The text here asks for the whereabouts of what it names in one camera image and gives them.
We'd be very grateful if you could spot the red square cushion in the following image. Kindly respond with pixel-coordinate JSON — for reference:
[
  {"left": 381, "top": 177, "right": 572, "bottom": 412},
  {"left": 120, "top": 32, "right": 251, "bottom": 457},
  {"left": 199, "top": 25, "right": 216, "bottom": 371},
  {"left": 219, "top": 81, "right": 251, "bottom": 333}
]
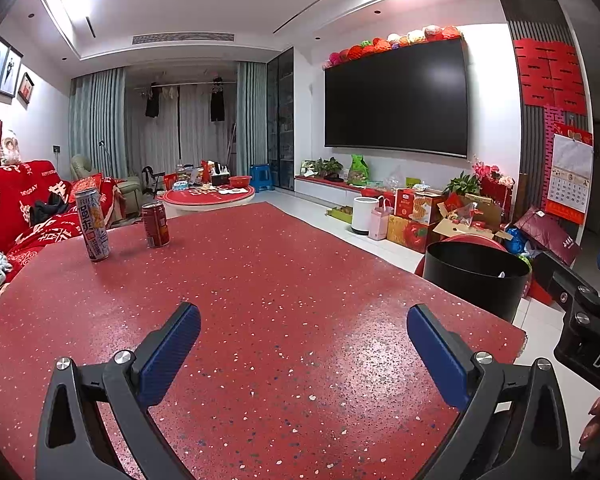
[{"left": 70, "top": 172, "right": 103, "bottom": 203}]

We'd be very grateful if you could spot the tall white blue drink can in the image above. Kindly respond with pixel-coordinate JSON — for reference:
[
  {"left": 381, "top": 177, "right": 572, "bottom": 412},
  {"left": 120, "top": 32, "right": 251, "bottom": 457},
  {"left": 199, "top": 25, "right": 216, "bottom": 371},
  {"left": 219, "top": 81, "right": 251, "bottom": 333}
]
[{"left": 74, "top": 187, "right": 112, "bottom": 262}]

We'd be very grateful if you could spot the small framed wall picture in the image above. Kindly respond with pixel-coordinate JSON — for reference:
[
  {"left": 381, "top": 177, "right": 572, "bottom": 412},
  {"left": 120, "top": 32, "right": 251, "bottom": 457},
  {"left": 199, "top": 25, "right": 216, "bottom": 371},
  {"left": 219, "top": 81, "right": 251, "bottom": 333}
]
[{"left": 17, "top": 72, "right": 35, "bottom": 106}]

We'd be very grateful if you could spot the blue plastic stool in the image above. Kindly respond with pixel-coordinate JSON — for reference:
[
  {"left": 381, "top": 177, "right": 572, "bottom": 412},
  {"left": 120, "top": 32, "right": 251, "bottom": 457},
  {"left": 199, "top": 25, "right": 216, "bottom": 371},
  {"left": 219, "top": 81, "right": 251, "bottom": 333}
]
[{"left": 249, "top": 164, "right": 276, "bottom": 192}]

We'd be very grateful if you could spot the white sheer curtain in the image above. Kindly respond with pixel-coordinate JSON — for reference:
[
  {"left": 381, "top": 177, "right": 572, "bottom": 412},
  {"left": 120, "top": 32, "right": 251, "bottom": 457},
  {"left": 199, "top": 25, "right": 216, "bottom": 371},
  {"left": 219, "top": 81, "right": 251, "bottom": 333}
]
[{"left": 127, "top": 82, "right": 238, "bottom": 181}]

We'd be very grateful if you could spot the pink flower bouquet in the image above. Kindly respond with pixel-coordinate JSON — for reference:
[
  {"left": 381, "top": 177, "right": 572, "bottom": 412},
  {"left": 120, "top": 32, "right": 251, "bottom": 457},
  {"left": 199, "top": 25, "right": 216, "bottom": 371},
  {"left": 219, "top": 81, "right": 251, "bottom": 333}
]
[{"left": 472, "top": 157, "right": 516, "bottom": 188}]

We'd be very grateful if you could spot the ceiling air vent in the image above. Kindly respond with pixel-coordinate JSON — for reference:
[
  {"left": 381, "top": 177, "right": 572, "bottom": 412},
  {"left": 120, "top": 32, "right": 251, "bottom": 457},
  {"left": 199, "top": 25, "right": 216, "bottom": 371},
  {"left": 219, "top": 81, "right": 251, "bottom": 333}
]
[{"left": 131, "top": 32, "right": 236, "bottom": 45}]

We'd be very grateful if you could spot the red apple carton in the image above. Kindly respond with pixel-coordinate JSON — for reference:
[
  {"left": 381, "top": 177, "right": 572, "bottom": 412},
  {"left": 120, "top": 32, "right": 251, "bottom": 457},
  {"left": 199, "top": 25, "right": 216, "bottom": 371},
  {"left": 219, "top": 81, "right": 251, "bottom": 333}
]
[{"left": 386, "top": 215, "right": 438, "bottom": 255}]

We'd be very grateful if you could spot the beige armchair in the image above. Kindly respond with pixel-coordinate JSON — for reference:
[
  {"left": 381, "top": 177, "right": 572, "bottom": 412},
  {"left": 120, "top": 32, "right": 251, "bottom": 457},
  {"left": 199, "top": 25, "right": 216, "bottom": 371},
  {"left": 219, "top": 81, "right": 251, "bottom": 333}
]
[{"left": 70, "top": 154, "right": 143, "bottom": 206}]

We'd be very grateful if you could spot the large black television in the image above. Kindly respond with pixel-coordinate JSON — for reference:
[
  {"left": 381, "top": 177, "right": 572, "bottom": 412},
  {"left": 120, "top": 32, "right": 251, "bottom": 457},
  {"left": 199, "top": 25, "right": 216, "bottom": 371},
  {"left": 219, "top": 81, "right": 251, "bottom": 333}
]
[{"left": 324, "top": 39, "right": 470, "bottom": 158}]

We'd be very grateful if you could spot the dark glass cabinet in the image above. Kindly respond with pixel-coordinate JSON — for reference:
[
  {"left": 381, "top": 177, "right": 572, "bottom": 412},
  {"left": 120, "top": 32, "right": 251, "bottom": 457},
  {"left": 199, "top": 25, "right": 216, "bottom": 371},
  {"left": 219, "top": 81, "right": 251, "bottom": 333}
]
[{"left": 266, "top": 47, "right": 296, "bottom": 191}]

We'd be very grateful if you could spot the pink gift bag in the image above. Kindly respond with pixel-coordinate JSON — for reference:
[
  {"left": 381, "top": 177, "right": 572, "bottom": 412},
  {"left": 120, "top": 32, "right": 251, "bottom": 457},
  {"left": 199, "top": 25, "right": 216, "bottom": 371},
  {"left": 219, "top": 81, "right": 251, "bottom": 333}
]
[{"left": 369, "top": 199, "right": 395, "bottom": 241}]

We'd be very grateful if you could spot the small leafy potted plant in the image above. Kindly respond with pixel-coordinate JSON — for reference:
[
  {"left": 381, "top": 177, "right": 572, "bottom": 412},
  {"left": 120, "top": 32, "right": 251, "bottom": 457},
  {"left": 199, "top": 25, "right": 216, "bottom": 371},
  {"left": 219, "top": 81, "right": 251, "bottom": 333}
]
[{"left": 312, "top": 157, "right": 346, "bottom": 183}]

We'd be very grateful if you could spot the red drink can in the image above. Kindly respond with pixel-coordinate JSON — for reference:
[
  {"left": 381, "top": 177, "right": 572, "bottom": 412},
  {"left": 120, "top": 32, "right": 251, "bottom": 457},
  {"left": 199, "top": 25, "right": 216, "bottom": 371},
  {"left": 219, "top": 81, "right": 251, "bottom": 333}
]
[{"left": 141, "top": 201, "right": 171, "bottom": 249}]

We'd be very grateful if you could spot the black trash bin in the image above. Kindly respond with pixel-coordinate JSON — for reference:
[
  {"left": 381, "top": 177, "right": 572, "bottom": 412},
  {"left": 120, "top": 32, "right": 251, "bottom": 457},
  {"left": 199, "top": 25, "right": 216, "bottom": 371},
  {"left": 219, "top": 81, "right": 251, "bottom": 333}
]
[{"left": 422, "top": 241, "right": 532, "bottom": 323}]

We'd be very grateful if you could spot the open cardboard box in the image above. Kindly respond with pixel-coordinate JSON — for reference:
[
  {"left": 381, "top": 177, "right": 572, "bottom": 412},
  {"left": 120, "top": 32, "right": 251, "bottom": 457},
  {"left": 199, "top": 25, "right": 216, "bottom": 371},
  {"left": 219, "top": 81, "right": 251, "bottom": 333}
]
[{"left": 432, "top": 205, "right": 513, "bottom": 246}]

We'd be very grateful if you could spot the black cloth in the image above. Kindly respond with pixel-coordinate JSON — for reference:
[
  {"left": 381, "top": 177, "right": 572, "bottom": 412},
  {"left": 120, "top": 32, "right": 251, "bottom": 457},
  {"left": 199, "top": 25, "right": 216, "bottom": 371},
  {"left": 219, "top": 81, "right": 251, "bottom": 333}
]
[{"left": 27, "top": 192, "right": 71, "bottom": 223}]

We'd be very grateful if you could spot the white cylindrical bin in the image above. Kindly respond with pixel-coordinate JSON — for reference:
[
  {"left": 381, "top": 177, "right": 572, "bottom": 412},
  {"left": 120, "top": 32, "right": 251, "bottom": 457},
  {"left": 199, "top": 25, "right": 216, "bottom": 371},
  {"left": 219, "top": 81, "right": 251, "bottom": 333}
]
[{"left": 351, "top": 196, "right": 381, "bottom": 236}]

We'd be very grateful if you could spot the red paper wall cutout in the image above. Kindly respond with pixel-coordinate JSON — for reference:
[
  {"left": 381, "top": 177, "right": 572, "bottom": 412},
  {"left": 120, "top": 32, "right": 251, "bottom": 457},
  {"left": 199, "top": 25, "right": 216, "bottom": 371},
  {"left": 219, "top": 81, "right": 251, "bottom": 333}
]
[{"left": 512, "top": 37, "right": 588, "bottom": 118}]

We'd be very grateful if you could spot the round red table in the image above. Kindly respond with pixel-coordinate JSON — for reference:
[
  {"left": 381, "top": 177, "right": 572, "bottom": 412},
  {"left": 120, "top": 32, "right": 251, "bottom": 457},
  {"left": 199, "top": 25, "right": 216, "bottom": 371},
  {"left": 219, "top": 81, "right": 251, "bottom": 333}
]
[{"left": 161, "top": 184, "right": 257, "bottom": 218}]

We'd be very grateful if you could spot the wall calendar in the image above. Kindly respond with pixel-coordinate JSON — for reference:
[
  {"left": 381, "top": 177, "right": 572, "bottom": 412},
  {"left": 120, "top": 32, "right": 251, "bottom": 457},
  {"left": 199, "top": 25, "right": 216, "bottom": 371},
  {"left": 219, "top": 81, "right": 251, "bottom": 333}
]
[{"left": 547, "top": 122, "right": 595, "bottom": 225}]

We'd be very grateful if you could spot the row of paper lanterns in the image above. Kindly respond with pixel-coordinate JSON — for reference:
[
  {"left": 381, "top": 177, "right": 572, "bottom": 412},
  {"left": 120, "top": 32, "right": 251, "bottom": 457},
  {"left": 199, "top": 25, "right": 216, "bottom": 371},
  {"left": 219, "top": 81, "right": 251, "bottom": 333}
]
[{"left": 321, "top": 24, "right": 465, "bottom": 70}]

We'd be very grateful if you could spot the grey green curtain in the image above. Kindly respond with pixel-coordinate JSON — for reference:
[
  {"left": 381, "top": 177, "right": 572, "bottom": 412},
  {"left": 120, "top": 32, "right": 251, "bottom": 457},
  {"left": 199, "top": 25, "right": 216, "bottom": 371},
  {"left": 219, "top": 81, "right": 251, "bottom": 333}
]
[
  {"left": 70, "top": 67, "right": 128, "bottom": 178},
  {"left": 236, "top": 60, "right": 268, "bottom": 181}
]

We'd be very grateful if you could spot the sofa with red cover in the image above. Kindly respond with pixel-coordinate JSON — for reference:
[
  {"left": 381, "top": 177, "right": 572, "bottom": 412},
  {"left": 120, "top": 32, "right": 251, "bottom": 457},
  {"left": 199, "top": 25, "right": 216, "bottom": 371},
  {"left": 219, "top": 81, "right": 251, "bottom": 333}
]
[{"left": 0, "top": 160, "right": 126, "bottom": 321}]

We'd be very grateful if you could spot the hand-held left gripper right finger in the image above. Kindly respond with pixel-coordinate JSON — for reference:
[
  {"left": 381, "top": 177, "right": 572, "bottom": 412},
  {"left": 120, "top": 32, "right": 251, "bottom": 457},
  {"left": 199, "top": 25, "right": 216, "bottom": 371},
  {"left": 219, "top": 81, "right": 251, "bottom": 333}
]
[{"left": 406, "top": 303, "right": 573, "bottom": 480}]

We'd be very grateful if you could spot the white television console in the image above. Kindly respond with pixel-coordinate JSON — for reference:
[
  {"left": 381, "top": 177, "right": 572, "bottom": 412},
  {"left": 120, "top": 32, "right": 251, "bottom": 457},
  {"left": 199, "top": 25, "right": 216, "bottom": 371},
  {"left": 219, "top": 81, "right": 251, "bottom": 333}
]
[{"left": 294, "top": 175, "right": 396, "bottom": 206}]

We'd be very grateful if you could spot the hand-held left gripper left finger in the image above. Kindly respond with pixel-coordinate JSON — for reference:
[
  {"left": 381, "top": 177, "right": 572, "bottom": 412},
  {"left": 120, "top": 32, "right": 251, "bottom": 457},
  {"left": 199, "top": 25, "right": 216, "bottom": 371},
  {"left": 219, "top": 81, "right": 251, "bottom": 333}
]
[{"left": 34, "top": 301, "right": 202, "bottom": 480}]

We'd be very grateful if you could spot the maroon gift bag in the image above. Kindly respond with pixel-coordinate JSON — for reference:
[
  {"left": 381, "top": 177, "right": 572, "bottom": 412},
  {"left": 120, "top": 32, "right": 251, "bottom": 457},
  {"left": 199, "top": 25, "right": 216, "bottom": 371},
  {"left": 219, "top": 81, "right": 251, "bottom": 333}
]
[{"left": 514, "top": 206, "right": 583, "bottom": 266}]

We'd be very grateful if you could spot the bushy green potted plant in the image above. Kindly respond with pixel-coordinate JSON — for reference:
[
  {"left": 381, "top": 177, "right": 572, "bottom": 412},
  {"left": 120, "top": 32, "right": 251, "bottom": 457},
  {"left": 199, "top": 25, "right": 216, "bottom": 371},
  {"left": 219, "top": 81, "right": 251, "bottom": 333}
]
[{"left": 444, "top": 171, "right": 481, "bottom": 196}]

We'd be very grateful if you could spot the blue plastic bag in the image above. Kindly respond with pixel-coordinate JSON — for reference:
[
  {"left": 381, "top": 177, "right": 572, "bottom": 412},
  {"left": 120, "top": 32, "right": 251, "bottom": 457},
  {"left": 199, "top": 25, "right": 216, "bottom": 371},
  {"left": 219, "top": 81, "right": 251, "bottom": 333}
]
[{"left": 502, "top": 227, "right": 526, "bottom": 256}]

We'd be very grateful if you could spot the green printed bag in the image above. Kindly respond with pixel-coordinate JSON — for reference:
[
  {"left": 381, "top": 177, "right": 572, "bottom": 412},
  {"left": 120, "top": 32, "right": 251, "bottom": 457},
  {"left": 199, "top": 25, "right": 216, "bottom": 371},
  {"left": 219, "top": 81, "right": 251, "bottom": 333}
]
[{"left": 347, "top": 154, "right": 371, "bottom": 185}]

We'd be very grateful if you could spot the orange snack box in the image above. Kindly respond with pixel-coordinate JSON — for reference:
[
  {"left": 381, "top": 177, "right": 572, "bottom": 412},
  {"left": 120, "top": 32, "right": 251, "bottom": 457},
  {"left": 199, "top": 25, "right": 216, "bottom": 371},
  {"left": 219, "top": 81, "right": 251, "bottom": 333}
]
[{"left": 394, "top": 187, "right": 446, "bottom": 225}]

